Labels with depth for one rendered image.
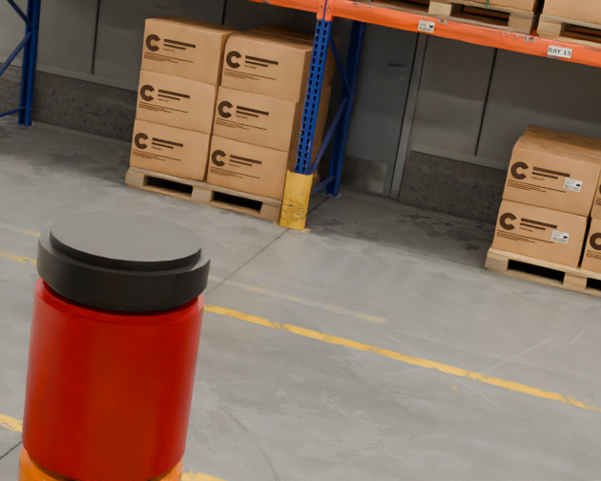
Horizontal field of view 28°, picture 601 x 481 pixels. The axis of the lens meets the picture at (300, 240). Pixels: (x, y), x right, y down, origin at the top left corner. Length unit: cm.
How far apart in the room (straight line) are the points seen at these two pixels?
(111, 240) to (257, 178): 815
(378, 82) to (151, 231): 907
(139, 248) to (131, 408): 5
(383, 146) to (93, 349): 916
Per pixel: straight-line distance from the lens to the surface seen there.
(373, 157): 952
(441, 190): 937
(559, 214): 812
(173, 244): 35
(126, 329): 34
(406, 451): 550
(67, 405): 35
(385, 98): 942
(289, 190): 829
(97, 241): 34
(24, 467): 37
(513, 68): 928
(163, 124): 870
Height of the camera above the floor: 245
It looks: 18 degrees down
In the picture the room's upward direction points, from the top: 9 degrees clockwise
